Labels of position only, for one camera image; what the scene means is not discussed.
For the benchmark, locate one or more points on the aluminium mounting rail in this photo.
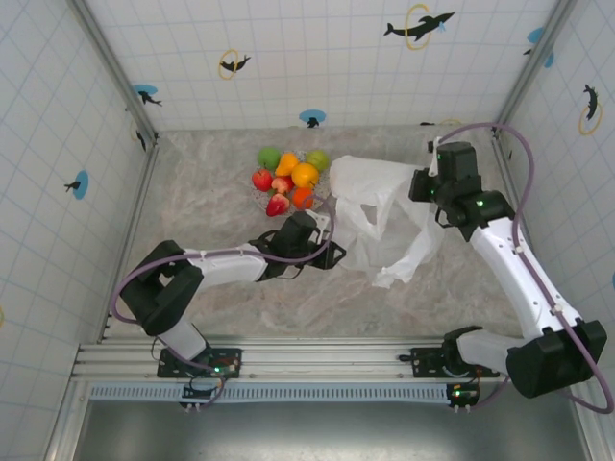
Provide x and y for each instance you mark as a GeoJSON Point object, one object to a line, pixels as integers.
{"type": "Point", "coordinates": [312, 357]}

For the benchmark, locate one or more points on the aluminium side rail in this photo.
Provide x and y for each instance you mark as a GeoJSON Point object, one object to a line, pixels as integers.
{"type": "Point", "coordinates": [502, 144]}
{"type": "Point", "coordinates": [130, 240]}

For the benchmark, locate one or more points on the small orange tangerine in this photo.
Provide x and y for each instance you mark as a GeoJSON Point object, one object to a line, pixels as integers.
{"type": "Point", "coordinates": [302, 198]}

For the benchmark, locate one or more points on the light green apple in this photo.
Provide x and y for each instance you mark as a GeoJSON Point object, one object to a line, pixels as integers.
{"type": "Point", "coordinates": [318, 159]}

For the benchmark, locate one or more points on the red apple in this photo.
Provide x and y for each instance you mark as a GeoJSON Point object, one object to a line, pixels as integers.
{"type": "Point", "coordinates": [262, 179]}

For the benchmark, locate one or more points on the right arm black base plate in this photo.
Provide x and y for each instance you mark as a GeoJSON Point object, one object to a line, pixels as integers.
{"type": "Point", "coordinates": [425, 360]}

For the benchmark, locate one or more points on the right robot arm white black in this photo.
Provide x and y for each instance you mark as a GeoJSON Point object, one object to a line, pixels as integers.
{"type": "Point", "coordinates": [509, 274]}

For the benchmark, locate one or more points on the dark green apple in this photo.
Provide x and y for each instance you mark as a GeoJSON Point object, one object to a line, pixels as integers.
{"type": "Point", "coordinates": [268, 157]}

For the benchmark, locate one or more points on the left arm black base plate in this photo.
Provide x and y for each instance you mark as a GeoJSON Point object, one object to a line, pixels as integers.
{"type": "Point", "coordinates": [230, 357]}

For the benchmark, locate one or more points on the small pink-red apple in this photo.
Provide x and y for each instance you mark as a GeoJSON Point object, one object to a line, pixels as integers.
{"type": "Point", "coordinates": [282, 184]}

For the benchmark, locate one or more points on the white plastic bag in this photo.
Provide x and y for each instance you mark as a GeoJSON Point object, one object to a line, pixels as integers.
{"type": "Point", "coordinates": [365, 177]}

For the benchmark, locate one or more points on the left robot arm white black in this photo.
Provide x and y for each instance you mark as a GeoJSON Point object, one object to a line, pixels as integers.
{"type": "Point", "coordinates": [226, 266]}

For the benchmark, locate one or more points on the yellow pear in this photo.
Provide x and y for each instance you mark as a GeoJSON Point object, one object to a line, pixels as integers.
{"type": "Point", "coordinates": [287, 164]}

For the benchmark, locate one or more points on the aluminium frame post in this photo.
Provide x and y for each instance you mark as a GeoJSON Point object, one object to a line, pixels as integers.
{"type": "Point", "coordinates": [538, 62]}
{"type": "Point", "coordinates": [113, 67]}

